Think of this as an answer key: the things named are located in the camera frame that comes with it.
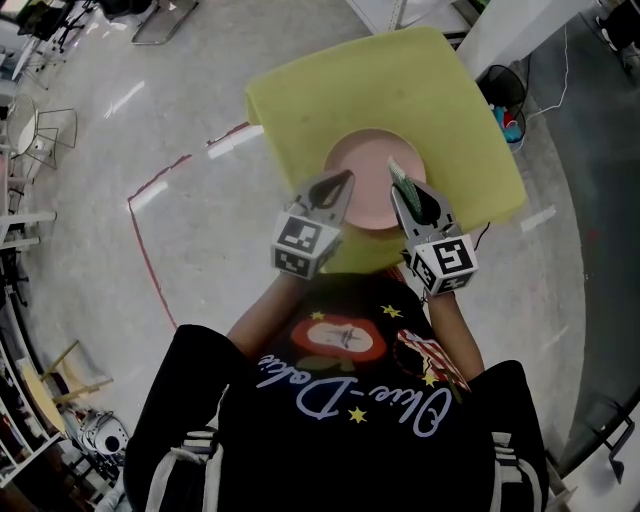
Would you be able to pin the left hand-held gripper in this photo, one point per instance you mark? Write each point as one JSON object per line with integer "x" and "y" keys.
{"x": 300, "y": 245}

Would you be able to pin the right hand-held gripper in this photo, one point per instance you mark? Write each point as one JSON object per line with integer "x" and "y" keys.
{"x": 445, "y": 260}

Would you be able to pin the green scrubbing sponge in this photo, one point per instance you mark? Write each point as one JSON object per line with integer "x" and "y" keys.
{"x": 404, "y": 185}

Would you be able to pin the large pink plate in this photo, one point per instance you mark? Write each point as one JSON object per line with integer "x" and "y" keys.
{"x": 370, "y": 160}

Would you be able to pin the person's right forearm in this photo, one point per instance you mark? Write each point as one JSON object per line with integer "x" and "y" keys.
{"x": 452, "y": 335}

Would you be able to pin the person's left forearm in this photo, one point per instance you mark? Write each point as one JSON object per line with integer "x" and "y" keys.
{"x": 260, "y": 320}

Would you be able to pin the person's red checkered trousers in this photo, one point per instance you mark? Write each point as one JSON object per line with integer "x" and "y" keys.
{"x": 397, "y": 272}

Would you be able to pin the green tablecloth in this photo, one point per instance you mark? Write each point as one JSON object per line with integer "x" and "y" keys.
{"x": 375, "y": 85}

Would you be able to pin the blue plastic trash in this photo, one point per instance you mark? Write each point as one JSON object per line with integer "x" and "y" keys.
{"x": 510, "y": 127}

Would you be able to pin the black mesh waste bin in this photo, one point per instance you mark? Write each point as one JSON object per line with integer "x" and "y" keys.
{"x": 505, "y": 80}

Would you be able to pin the red floor tape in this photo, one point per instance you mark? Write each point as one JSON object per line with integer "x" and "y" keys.
{"x": 147, "y": 255}

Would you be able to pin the white metal shelf rack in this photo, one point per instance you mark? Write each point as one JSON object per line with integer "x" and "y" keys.
{"x": 375, "y": 12}

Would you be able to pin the person's black printed shirt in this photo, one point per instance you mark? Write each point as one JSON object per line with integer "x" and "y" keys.
{"x": 325, "y": 450}

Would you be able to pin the white table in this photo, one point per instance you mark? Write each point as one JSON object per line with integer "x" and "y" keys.
{"x": 27, "y": 217}

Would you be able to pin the black metal stand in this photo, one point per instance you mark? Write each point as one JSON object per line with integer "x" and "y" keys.
{"x": 617, "y": 450}

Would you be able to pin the white mesh round chair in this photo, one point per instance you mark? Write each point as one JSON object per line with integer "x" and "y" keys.
{"x": 25, "y": 125}

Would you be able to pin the white round appliance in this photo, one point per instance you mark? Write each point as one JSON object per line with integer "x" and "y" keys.
{"x": 107, "y": 437}

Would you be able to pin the round yellow wooden stool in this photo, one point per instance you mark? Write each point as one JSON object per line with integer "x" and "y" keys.
{"x": 42, "y": 400}

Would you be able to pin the white storage shelf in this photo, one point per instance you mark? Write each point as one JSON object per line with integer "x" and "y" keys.
{"x": 20, "y": 435}

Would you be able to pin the metal chair frame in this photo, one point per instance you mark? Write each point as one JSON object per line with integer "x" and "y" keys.
{"x": 160, "y": 32}

